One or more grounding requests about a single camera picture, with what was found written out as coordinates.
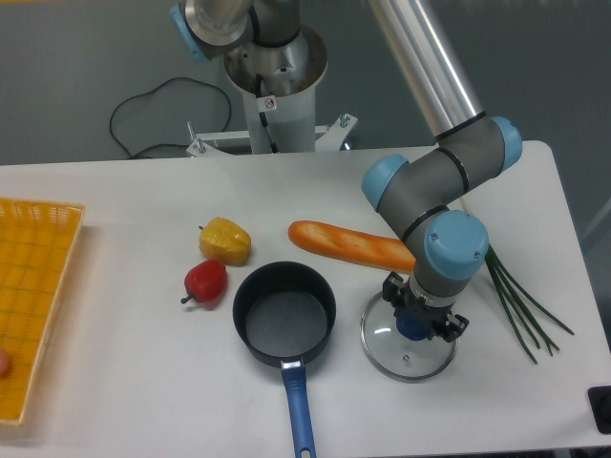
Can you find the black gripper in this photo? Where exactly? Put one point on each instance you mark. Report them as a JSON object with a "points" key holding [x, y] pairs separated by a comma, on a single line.
{"points": [[415, 319]]}

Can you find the glass lid blue knob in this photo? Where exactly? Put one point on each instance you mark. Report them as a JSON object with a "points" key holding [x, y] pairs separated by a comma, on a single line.
{"points": [[395, 355]]}

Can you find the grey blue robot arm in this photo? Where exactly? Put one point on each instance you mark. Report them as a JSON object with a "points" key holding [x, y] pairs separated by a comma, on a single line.
{"points": [[412, 197]]}

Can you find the orange baguette bread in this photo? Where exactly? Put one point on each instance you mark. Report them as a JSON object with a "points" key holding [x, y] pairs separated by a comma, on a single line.
{"points": [[351, 246]]}

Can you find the green onion stalk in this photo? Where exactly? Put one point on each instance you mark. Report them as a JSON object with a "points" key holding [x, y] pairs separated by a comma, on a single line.
{"points": [[517, 303]]}

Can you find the black device at edge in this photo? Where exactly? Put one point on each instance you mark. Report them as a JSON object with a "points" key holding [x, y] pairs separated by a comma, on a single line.
{"points": [[600, 402]]}

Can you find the yellow bell pepper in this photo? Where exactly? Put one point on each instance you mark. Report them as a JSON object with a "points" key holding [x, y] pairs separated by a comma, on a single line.
{"points": [[225, 241]]}

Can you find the red bell pepper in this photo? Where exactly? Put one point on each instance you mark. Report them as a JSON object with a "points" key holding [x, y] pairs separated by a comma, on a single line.
{"points": [[205, 282]]}

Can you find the yellow woven basket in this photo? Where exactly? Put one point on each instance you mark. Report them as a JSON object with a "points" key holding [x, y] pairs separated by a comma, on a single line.
{"points": [[37, 241]]}

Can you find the dark saucepan blue handle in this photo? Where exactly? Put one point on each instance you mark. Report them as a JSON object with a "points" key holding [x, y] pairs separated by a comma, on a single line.
{"points": [[284, 313]]}

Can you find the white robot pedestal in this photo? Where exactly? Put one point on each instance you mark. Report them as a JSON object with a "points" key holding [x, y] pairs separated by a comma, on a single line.
{"points": [[278, 90]]}

